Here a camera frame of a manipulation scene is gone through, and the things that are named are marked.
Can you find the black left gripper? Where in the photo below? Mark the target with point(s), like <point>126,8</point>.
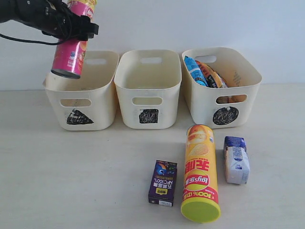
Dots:
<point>54,18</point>

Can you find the pink chips can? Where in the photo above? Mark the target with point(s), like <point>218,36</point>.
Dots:
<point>69,56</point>

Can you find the blue snack bag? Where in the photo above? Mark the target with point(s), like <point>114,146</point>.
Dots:
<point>195,71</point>

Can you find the orange instant noodle bag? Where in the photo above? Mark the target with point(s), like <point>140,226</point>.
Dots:
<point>214,80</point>

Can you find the purple juice carton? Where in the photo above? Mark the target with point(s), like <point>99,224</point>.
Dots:
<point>163,183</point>

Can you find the yellow Lays chips can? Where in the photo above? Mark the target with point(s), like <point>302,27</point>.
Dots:
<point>200,187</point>

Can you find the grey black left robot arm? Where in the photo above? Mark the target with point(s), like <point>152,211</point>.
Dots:
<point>22,12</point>

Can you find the cream bin triangle mark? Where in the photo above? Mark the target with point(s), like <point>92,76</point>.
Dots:
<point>89,103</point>

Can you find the cream bin square mark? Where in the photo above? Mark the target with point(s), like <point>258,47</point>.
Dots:
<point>148,85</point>

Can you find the cream bin circle mark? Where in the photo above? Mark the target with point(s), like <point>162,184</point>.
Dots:
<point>224,107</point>

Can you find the white blue milk carton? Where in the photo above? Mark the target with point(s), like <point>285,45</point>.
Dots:
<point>236,161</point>

